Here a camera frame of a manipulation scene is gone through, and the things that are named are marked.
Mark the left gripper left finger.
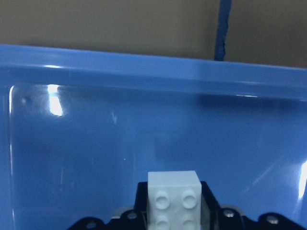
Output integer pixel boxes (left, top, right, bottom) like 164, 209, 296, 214
133, 182, 148, 230

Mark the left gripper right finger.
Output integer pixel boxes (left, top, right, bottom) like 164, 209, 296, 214
201, 181, 220, 230

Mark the white block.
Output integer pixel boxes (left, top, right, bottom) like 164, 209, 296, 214
147, 171, 202, 230

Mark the blue plastic tray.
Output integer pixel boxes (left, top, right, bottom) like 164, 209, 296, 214
0, 45, 307, 230

